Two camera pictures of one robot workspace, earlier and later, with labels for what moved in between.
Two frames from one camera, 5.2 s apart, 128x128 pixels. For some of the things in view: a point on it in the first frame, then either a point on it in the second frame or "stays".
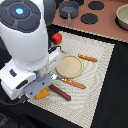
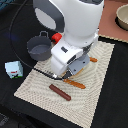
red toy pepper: x=56 y=38 stays
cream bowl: x=121 y=18 stays
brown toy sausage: x=61 y=92 stays
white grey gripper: x=23 y=84 → x=68 y=59
